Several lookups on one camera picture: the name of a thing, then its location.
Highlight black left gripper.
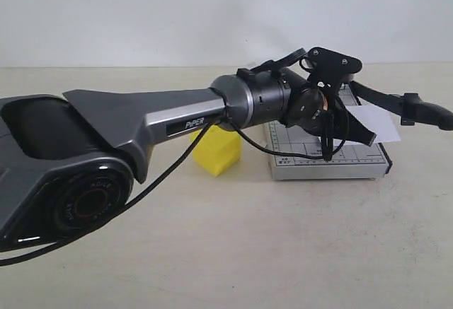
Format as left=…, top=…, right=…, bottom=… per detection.
left=282, top=83, right=376, bottom=162

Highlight white paper sheet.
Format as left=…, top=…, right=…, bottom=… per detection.
left=347, top=104, right=401, bottom=143

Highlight yellow foam cube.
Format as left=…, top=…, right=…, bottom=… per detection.
left=192, top=126, right=241, bottom=177

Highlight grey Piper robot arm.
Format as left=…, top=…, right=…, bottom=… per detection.
left=1, top=68, right=376, bottom=252

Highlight grey paper cutter base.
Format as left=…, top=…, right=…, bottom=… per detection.
left=263, top=88, right=394, bottom=182

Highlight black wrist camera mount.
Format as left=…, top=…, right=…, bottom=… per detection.
left=302, top=47, right=363, bottom=95

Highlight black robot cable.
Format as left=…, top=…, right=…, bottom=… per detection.
left=0, top=49, right=351, bottom=267

